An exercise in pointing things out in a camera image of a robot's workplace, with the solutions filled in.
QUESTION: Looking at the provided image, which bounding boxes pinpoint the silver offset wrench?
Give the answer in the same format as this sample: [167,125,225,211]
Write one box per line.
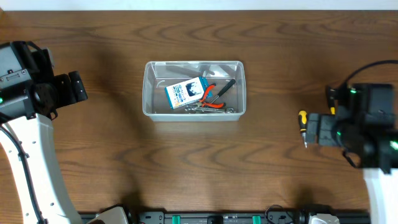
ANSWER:
[185,106,234,113]

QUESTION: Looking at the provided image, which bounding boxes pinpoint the small black orange hammer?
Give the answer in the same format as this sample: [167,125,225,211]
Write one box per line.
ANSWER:
[210,79,236,103]

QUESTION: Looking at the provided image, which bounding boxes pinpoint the blue white cardboard box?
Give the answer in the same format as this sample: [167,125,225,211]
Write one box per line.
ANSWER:
[164,77,209,110]

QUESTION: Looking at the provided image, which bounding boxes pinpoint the red handled pliers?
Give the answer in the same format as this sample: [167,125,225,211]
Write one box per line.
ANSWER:
[197,83,226,109]

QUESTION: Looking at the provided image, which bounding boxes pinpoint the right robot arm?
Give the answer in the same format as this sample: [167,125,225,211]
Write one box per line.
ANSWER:
[298,83,397,223]

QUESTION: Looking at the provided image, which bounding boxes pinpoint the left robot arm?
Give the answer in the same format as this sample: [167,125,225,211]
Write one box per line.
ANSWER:
[1,41,131,224]

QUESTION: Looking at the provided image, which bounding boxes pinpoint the clear plastic container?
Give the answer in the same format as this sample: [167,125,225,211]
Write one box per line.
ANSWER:
[142,61,246,122]

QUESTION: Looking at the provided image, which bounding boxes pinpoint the black yellow stubby screwdriver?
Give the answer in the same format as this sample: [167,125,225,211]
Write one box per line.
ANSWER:
[298,110,308,147]

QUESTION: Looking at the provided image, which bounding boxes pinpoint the slim black yellow screwdriver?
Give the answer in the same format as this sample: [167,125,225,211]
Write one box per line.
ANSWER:
[325,85,336,115]

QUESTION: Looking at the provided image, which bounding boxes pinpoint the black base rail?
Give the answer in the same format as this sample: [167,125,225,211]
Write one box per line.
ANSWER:
[80,204,371,224]

